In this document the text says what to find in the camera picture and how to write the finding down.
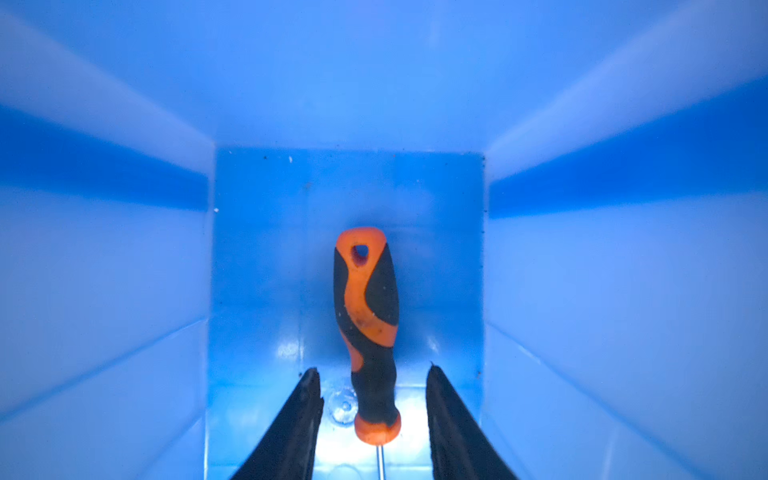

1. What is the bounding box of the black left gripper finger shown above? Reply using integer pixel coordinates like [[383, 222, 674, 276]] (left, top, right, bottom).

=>
[[231, 367, 324, 480]]

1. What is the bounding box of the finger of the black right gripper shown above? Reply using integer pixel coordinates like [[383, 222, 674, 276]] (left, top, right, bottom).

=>
[[426, 365, 518, 480]]

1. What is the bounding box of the orange black screwdriver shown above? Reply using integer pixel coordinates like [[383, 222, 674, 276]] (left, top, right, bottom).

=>
[[333, 227, 402, 479]]

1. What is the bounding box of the blue plastic bin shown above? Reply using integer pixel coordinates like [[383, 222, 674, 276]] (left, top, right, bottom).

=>
[[1, 1, 767, 479]]

